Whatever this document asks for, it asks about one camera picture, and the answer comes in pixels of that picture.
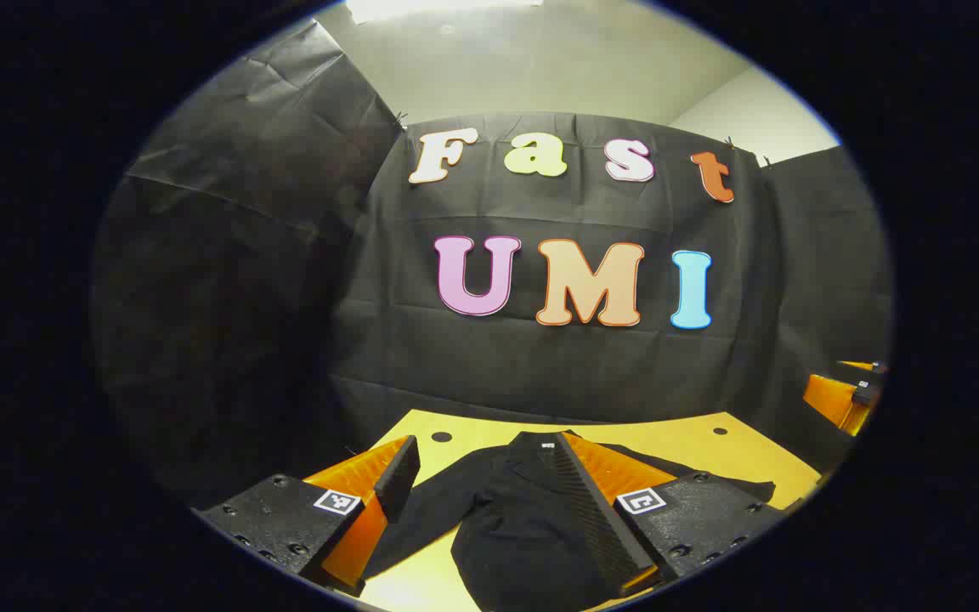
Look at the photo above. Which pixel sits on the ceiling light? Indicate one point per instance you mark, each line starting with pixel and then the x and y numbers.
pixel 438 7

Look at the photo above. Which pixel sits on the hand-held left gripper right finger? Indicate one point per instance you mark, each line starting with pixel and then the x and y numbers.
pixel 591 510

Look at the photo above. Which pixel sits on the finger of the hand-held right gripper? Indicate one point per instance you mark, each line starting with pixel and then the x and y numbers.
pixel 868 366
pixel 829 398

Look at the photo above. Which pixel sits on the black button jacket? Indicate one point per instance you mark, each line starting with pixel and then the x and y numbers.
pixel 523 527

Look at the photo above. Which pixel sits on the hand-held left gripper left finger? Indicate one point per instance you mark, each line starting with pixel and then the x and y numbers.
pixel 400 476

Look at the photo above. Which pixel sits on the black backdrop cloth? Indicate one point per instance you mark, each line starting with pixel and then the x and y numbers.
pixel 540 374

